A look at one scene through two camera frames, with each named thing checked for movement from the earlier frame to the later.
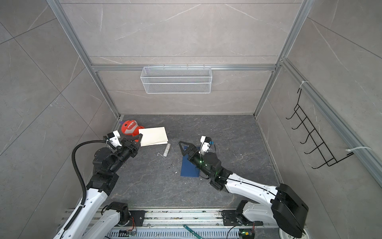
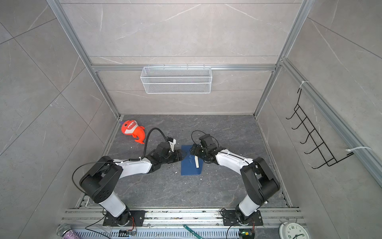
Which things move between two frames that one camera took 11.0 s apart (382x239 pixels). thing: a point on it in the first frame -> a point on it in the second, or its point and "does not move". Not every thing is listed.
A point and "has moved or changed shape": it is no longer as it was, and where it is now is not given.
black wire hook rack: [321, 146] does not move
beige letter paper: [153, 136] has moved or changed shape
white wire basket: [177, 80] does not move
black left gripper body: [128, 149] -> [175, 157]
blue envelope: [188, 168] does not move
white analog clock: [283, 235] does not move
